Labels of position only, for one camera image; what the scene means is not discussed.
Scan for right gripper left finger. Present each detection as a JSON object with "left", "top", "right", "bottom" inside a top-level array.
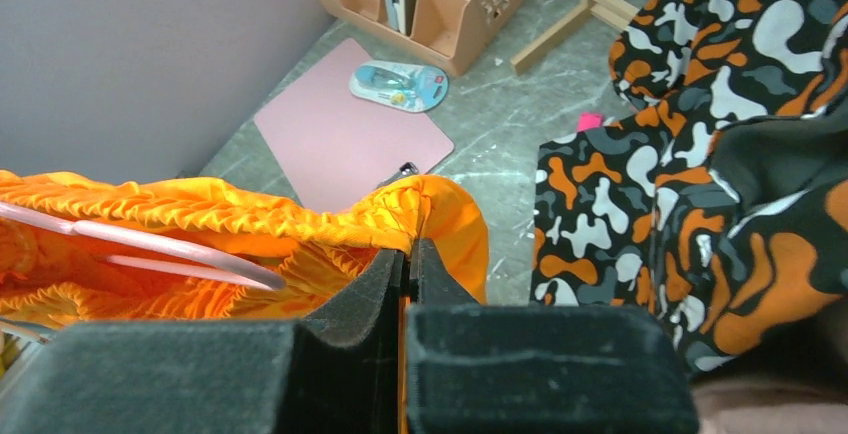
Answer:
[{"left": 1, "top": 250, "right": 405, "bottom": 433}]

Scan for pink wire hanger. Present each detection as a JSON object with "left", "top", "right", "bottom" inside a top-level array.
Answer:
[{"left": 1, "top": 202, "right": 286, "bottom": 291}]

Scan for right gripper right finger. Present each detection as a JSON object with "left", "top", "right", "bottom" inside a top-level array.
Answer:
[{"left": 405, "top": 239, "right": 699, "bottom": 433}]

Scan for blue packaged item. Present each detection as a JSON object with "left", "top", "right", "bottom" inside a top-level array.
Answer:
[{"left": 349, "top": 60, "right": 450, "bottom": 113}]

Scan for pink sticky note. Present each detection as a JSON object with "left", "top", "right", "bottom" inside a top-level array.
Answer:
[{"left": 576, "top": 112, "right": 604, "bottom": 132}]

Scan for orange camouflage shorts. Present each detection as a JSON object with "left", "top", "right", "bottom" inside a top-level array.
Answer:
[{"left": 529, "top": 0, "right": 847, "bottom": 375}]

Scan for pink clipboard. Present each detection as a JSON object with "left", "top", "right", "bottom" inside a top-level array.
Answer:
[{"left": 254, "top": 39, "right": 454, "bottom": 212}]

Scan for wooden clothes rack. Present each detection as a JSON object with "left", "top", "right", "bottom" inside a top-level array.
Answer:
[{"left": 511, "top": 0, "right": 639, "bottom": 75}]

